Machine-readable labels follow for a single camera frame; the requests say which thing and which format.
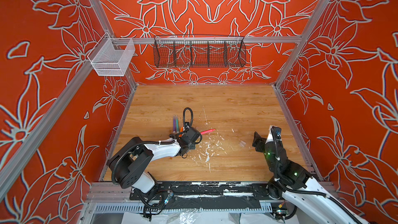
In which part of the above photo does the pink marker pen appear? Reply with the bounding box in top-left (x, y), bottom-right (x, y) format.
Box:
top-left (201, 129), bottom-right (215, 135)

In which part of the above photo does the green marker pen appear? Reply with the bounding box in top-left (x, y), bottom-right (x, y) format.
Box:
top-left (175, 115), bottom-right (180, 133)

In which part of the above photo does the purple marker pen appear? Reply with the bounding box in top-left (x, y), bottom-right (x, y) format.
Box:
top-left (173, 115), bottom-right (177, 133)

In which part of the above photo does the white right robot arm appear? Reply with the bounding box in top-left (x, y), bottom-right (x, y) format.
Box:
top-left (252, 126), bottom-right (369, 224)

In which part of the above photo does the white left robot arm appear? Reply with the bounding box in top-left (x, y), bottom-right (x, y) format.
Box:
top-left (107, 127), bottom-right (203, 194)

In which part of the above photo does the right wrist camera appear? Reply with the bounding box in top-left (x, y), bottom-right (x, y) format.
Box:
top-left (271, 126), bottom-right (282, 141)

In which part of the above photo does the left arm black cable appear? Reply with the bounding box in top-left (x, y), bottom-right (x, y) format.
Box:
top-left (182, 107), bottom-right (194, 130)

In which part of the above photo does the aluminium right floor rail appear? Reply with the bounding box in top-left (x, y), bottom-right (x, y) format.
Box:
top-left (272, 85), bottom-right (324, 181)

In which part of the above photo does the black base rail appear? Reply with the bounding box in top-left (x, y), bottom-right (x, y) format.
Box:
top-left (124, 180), bottom-right (296, 214)

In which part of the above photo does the black wire basket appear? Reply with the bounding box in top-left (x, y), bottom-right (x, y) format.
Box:
top-left (153, 34), bottom-right (247, 68)

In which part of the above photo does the white wire basket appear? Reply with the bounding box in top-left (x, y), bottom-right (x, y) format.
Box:
top-left (88, 36), bottom-right (135, 77)

